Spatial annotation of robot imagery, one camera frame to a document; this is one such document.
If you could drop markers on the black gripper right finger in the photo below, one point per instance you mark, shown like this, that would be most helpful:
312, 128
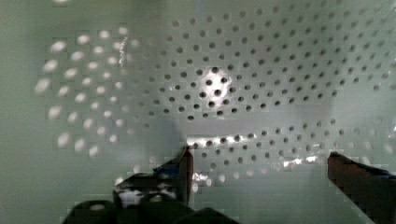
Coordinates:
372, 189

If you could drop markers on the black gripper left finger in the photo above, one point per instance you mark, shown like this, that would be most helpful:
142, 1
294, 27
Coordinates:
173, 179

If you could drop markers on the mint green plastic strainer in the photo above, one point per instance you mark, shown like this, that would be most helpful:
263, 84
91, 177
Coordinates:
263, 91

